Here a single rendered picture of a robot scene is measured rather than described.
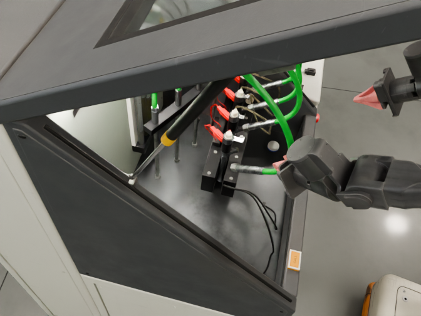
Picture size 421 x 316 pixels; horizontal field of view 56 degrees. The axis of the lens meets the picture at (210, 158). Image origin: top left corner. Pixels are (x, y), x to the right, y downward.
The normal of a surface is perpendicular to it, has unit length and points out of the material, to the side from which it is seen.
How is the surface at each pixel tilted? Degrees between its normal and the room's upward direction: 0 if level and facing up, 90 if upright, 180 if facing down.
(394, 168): 33
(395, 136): 0
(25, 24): 0
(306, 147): 51
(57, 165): 90
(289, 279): 0
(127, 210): 90
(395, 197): 95
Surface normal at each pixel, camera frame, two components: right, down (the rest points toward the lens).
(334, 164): 0.52, -0.15
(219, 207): 0.08, -0.59
